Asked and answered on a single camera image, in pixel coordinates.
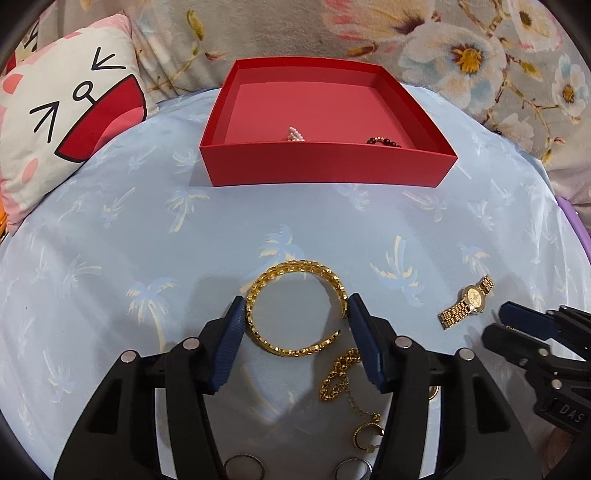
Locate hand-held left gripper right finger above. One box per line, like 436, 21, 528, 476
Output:
346, 293, 541, 480

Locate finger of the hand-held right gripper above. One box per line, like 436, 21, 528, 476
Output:
499, 301, 591, 345
481, 323, 555, 370

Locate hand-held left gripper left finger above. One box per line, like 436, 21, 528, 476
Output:
53, 295, 246, 480

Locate gold chain bracelet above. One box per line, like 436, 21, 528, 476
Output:
318, 347, 384, 423

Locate gold wristwatch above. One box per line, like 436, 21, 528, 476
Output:
438, 274, 495, 330

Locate gold bangle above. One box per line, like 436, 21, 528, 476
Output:
245, 260, 350, 360

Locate red cardboard box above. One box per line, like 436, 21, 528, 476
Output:
199, 57, 459, 188

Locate purple object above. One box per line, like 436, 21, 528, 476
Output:
556, 194, 591, 260

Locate colourful cartoon cloth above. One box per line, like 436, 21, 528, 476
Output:
0, 14, 51, 241

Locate white cat face pillow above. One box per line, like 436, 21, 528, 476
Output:
0, 14, 160, 228

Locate grey floral blanket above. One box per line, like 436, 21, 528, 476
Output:
9, 0, 591, 208

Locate silver ring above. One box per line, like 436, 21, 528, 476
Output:
334, 457, 373, 480
223, 454, 264, 480

